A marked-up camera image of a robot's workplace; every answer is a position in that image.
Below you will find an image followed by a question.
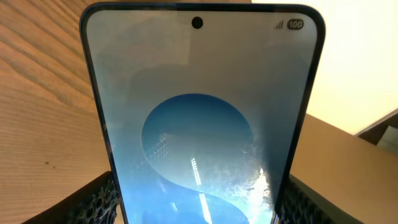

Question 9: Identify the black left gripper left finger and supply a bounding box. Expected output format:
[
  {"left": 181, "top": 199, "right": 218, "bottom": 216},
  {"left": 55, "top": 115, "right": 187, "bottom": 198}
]
[{"left": 24, "top": 171, "right": 119, "bottom": 224}]

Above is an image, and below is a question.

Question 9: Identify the brown cardboard panel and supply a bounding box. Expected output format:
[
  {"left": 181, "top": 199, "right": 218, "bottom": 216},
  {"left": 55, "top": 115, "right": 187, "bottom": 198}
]
[{"left": 290, "top": 115, "right": 397, "bottom": 223}]

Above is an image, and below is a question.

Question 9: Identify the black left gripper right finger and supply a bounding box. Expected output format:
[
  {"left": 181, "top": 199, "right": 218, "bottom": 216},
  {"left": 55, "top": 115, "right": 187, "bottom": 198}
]
[{"left": 275, "top": 175, "right": 363, "bottom": 224}]

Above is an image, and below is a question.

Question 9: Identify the blue Galaxy smartphone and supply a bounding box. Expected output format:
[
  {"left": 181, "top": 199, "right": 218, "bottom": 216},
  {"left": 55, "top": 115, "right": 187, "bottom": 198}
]
[{"left": 80, "top": 2, "right": 326, "bottom": 223}]

